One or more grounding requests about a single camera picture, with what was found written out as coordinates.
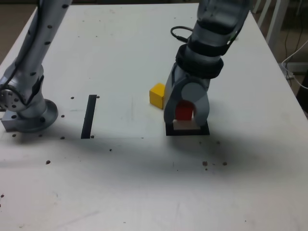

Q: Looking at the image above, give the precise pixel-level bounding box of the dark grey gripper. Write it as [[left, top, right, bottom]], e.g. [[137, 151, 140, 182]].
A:
[[163, 63, 213, 127]]

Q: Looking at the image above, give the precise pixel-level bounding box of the red cube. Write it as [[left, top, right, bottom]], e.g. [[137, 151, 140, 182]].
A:
[[175, 100, 197, 120]]

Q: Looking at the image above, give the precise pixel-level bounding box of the yellow cube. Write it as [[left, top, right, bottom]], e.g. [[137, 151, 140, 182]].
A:
[[149, 83, 166, 109]]

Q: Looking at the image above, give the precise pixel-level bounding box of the black tape square outline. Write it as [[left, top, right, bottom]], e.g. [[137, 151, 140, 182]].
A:
[[165, 120, 210, 136]]

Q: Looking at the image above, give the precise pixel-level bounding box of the black tape strip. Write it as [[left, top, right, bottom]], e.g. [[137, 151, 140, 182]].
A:
[[80, 94, 97, 140]]

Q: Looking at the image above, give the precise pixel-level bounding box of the thin white furniture leg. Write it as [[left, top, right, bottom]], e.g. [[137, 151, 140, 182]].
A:
[[252, 0, 263, 14], [258, 0, 273, 26]]

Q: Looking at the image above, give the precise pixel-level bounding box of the thick white table leg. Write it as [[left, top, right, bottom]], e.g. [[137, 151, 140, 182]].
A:
[[266, 0, 289, 48]]

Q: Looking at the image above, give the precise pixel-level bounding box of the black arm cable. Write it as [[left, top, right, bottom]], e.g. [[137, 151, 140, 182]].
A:
[[0, 0, 241, 86]]

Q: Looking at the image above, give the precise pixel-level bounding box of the black floor cable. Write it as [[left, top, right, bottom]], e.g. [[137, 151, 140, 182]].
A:
[[284, 28, 304, 81]]

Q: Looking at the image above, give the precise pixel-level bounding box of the white floor cable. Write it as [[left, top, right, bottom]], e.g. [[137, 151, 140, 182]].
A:
[[281, 39, 308, 90]]

